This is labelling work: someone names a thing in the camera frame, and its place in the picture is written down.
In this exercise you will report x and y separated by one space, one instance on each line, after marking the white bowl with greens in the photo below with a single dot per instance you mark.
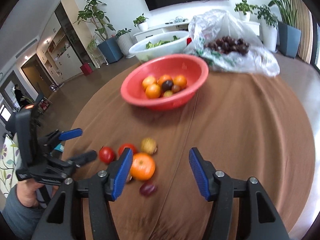
173 42

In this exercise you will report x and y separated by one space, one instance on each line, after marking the red plastic colander bowl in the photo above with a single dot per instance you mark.
193 68

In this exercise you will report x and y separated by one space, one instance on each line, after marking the tall plant blue pot left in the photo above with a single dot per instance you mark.
93 14

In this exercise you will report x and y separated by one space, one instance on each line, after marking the brown tablecloth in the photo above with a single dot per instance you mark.
236 161

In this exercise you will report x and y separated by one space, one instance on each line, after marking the orange tangerine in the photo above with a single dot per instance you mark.
143 166

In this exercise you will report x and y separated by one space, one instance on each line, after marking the small plant on cabinet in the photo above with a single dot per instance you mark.
141 22

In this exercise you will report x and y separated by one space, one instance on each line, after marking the plant white ribbed pot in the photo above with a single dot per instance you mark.
124 42

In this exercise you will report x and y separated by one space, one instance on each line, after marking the yellow-brown kiwi back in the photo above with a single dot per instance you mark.
148 145

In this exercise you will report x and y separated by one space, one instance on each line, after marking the bushy plant white pot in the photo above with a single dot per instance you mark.
268 21

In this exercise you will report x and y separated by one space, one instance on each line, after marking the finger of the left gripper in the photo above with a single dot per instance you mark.
71 134
83 159

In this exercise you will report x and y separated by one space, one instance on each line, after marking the large plant blue pot right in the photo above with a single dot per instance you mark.
289 34

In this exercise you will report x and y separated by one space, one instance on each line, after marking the clear plastic bag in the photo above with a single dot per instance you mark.
219 23

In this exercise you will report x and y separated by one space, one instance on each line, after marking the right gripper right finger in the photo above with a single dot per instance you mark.
258 217

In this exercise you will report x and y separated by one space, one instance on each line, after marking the red bin on floor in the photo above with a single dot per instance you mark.
86 69

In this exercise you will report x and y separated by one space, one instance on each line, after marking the teal object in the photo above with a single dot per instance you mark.
59 147

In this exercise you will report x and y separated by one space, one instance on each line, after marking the pile of dark plums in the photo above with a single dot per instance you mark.
227 44

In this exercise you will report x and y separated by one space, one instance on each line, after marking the person left hand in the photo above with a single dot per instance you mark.
26 192

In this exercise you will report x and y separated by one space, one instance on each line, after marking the yellow-brown fruit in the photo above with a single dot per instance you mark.
167 93

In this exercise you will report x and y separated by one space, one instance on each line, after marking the large central orange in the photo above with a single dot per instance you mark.
163 78

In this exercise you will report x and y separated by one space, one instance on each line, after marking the dark plum front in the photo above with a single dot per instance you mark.
176 89

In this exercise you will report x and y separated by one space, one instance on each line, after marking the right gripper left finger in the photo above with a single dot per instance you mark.
63 217

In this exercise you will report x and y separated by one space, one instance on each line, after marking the white tv cabinet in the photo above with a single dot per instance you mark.
152 31

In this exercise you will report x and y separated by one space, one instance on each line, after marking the dark plum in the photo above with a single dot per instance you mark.
176 89
167 85

